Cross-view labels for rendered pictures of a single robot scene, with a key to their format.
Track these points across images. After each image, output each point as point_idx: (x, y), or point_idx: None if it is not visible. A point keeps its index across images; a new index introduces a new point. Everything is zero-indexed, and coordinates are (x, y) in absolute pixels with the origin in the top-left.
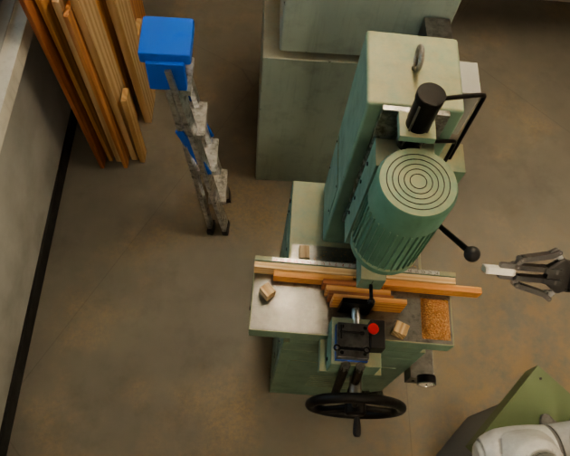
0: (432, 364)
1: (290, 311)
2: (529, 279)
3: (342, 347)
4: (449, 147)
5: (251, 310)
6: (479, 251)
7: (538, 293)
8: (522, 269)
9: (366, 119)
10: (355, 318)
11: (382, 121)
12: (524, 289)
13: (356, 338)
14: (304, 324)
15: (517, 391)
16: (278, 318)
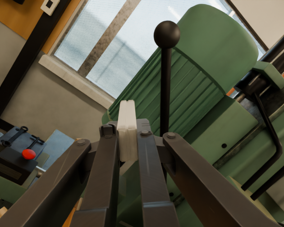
0: None
1: (59, 151)
2: (105, 164)
3: (21, 130)
4: (262, 206)
5: (67, 135)
6: (175, 24)
7: (13, 217)
8: (143, 141)
9: (235, 91)
10: (41, 168)
11: None
12: (63, 160)
13: (24, 144)
14: (46, 153)
15: None
16: (57, 143)
